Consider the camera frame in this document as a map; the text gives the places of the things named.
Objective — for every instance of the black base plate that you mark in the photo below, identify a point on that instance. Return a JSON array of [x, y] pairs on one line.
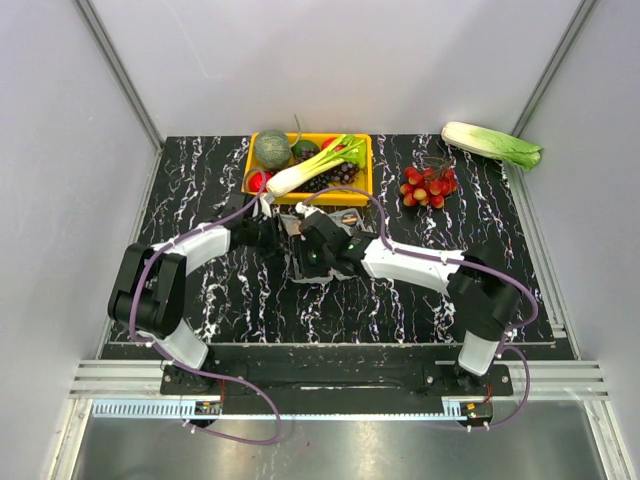
[[338, 379]]

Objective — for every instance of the napa cabbage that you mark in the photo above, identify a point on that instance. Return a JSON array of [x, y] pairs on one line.
[[492, 144]]

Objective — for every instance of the grey plastic tool case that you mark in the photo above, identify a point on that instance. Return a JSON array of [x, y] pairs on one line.
[[320, 226]]

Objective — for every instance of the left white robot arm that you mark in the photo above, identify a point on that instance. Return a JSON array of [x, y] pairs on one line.
[[149, 293]]

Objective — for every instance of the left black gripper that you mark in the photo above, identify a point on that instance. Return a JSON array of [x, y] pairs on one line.
[[279, 234]]

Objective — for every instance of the green fruit in tray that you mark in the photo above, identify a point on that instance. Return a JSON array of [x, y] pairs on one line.
[[304, 150]]

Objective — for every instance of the white green leek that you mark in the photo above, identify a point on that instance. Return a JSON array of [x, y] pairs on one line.
[[344, 148]]

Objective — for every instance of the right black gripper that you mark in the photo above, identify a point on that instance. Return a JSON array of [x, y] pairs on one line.
[[310, 228]]

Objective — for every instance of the dark purple grape bunch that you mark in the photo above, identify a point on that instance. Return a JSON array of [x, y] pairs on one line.
[[343, 174]]

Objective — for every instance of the yellow plastic tray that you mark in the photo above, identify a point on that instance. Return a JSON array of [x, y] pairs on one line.
[[337, 195]]

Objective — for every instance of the red apple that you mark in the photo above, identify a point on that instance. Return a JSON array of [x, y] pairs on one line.
[[257, 181]]

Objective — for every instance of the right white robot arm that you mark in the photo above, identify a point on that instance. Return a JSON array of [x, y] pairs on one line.
[[484, 299]]

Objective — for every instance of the green cantaloupe melon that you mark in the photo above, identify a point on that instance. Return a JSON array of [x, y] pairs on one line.
[[272, 149]]

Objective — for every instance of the red cherry bunch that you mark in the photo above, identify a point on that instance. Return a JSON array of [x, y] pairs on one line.
[[430, 186]]

